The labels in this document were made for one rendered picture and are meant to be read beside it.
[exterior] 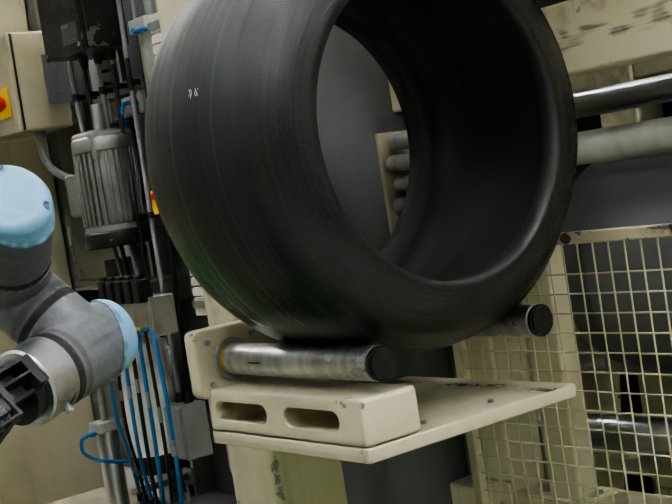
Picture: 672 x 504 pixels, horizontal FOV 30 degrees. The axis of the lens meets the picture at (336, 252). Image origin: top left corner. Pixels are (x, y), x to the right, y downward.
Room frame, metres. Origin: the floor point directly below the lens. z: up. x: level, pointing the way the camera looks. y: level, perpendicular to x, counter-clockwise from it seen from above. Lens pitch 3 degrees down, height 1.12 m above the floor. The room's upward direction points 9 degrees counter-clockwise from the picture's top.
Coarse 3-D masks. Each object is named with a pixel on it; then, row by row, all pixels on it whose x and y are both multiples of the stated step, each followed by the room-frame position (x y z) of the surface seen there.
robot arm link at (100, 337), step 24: (48, 312) 1.43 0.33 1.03; (72, 312) 1.43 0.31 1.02; (96, 312) 1.45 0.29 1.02; (120, 312) 1.47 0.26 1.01; (48, 336) 1.39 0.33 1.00; (72, 336) 1.40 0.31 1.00; (96, 336) 1.42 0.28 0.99; (120, 336) 1.45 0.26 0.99; (96, 360) 1.41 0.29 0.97; (120, 360) 1.44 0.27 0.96; (96, 384) 1.42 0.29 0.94
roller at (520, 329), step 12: (516, 312) 1.69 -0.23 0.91; (528, 312) 1.67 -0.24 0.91; (540, 312) 1.67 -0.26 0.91; (504, 324) 1.70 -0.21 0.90; (516, 324) 1.68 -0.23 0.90; (528, 324) 1.67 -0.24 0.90; (540, 324) 1.67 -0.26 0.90; (552, 324) 1.69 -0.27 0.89; (480, 336) 1.77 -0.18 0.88; (492, 336) 1.75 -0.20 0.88; (504, 336) 1.73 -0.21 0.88; (516, 336) 1.71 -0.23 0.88; (528, 336) 1.69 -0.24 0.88; (540, 336) 1.67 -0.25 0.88
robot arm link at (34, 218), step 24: (0, 168) 1.36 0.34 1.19; (0, 192) 1.34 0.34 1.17; (24, 192) 1.35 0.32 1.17; (48, 192) 1.36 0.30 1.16; (0, 216) 1.32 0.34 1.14; (24, 216) 1.33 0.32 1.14; (48, 216) 1.35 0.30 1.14; (0, 240) 1.32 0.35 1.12; (24, 240) 1.33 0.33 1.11; (48, 240) 1.38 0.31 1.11; (0, 264) 1.36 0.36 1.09; (24, 264) 1.37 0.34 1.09; (48, 264) 1.42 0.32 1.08; (0, 288) 1.40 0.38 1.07; (24, 288) 1.41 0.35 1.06
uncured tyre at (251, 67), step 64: (192, 0) 1.62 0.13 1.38; (256, 0) 1.48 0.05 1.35; (320, 0) 1.48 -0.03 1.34; (384, 0) 1.88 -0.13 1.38; (448, 0) 1.83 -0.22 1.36; (512, 0) 1.67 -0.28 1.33; (192, 64) 1.53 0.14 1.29; (256, 64) 1.45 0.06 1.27; (384, 64) 1.91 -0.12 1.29; (448, 64) 1.92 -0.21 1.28; (512, 64) 1.83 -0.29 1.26; (192, 128) 1.51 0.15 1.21; (256, 128) 1.44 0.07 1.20; (448, 128) 1.94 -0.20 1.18; (512, 128) 1.86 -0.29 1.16; (576, 128) 1.73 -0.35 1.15; (192, 192) 1.53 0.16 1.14; (256, 192) 1.44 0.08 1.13; (320, 192) 1.45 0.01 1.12; (448, 192) 1.93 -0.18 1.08; (512, 192) 1.84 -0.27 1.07; (192, 256) 1.59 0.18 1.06; (256, 256) 1.48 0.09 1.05; (320, 256) 1.46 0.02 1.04; (384, 256) 1.86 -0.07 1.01; (448, 256) 1.88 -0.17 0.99; (512, 256) 1.62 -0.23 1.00; (256, 320) 1.62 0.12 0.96; (320, 320) 1.52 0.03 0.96; (384, 320) 1.52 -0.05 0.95; (448, 320) 1.56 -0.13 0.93
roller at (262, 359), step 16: (224, 352) 1.76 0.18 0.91; (240, 352) 1.73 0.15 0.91; (256, 352) 1.70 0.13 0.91; (272, 352) 1.67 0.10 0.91; (288, 352) 1.64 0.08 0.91; (304, 352) 1.61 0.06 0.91; (320, 352) 1.58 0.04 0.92; (336, 352) 1.56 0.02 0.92; (352, 352) 1.53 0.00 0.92; (368, 352) 1.51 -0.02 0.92; (384, 352) 1.51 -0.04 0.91; (224, 368) 1.77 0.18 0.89; (240, 368) 1.73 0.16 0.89; (256, 368) 1.70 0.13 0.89; (272, 368) 1.67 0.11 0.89; (288, 368) 1.63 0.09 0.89; (304, 368) 1.61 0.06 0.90; (320, 368) 1.58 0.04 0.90; (336, 368) 1.55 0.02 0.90; (352, 368) 1.52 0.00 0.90; (368, 368) 1.50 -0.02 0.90; (384, 368) 1.51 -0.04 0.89
